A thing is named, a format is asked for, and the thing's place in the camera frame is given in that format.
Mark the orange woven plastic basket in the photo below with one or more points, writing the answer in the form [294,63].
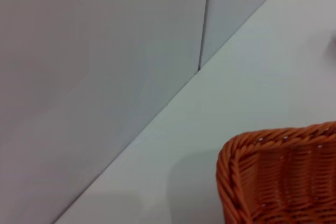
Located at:
[283,182]

